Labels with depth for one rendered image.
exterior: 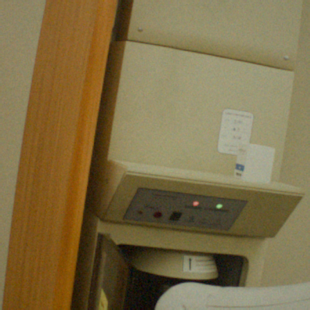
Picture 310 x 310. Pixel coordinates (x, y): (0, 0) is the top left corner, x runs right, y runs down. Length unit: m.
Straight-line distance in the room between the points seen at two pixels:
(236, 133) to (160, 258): 0.26
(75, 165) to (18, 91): 0.53
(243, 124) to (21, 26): 0.57
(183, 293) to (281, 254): 0.87
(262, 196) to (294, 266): 0.68
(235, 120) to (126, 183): 0.26
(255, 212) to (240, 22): 0.33
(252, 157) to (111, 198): 0.25
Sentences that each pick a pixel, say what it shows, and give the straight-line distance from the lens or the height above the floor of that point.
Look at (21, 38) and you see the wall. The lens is 1.96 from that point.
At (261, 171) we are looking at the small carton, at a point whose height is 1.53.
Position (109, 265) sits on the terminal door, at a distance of 1.43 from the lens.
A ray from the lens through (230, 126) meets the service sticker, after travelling 1.62.
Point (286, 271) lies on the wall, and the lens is 2.20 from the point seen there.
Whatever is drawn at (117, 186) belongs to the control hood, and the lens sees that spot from 1.48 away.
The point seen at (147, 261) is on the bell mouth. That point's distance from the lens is 1.66.
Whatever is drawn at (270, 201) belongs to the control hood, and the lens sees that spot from 1.56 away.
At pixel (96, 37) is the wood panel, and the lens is 1.45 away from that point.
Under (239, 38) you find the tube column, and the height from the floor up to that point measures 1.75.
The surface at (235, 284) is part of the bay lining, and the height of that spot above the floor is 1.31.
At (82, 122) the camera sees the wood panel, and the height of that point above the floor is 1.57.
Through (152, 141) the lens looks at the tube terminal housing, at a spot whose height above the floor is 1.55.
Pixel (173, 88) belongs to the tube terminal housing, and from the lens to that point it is 1.58.
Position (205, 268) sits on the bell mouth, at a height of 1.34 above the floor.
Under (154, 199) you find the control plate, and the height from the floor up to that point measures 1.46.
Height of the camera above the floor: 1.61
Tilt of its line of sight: 3 degrees down
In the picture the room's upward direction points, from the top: 9 degrees clockwise
